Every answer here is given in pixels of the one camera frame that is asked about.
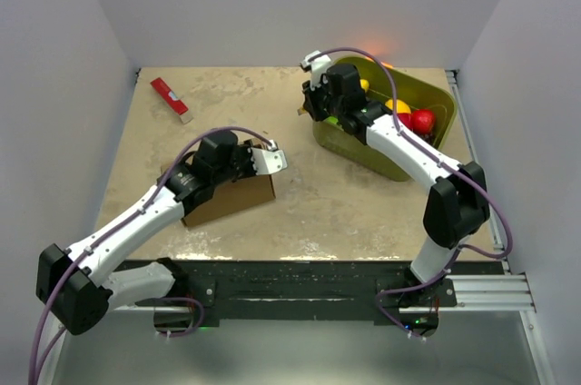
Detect brown cardboard express box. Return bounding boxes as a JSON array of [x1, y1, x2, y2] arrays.
[[181, 175, 276, 229]]

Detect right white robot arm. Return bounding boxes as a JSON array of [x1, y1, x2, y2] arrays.
[[300, 55, 490, 306]]

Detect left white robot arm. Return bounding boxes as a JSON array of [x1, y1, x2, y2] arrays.
[[35, 125, 280, 338]]

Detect green fruit left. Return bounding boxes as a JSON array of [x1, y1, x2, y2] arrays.
[[325, 116, 340, 126]]

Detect yellow mango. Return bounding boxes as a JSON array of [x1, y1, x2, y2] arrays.
[[359, 79, 369, 92]]

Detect olive green plastic bin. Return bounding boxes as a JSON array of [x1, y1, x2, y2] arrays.
[[320, 61, 461, 189]]

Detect yellow lemon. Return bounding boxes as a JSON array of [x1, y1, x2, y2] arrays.
[[385, 99, 412, 114]]

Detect pink dragon fruit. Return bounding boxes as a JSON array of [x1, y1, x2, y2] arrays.
[[398, 113, 413, 131]]

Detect red apple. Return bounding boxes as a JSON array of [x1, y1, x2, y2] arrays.
[[411, 109, 437, 135]]

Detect small dark red grapes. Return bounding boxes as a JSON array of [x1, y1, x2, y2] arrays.
[[418, 133, 437, 147]]

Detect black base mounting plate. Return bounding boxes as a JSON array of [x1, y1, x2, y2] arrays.
[[138, 261, 502, 336]]

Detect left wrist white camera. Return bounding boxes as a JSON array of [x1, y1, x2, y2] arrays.
[[251, 140, 288, 175]]

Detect wrist white camera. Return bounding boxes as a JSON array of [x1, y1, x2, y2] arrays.
[[300, 50, 333, 89], [251, 140, 288, 175]]

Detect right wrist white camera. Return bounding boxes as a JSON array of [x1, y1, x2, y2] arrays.
[[300, 50, 333, 89]]

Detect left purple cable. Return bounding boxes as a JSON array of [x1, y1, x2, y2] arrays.
[[27, 126, 279, 385]]

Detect purple cable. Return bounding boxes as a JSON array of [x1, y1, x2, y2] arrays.
[[312, 46, 514, 341], [27, 126, 279, 385]]

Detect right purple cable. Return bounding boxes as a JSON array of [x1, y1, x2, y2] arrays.
[[312, 46, 514, 341]]

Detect aluminium rail frame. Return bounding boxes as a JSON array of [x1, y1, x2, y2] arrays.
[[445, 70, 536, 314]]

